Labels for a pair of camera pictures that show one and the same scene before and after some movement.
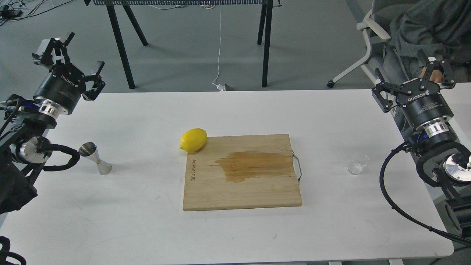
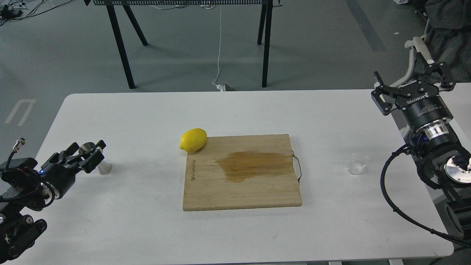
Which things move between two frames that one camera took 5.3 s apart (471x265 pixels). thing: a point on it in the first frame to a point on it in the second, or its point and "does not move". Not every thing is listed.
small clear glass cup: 358,163 does not move
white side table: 458,98 does not move
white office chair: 373,29 to 416,45
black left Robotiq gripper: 64,84 to 61,178
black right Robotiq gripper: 420,99 does not move
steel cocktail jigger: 89,149 does not move
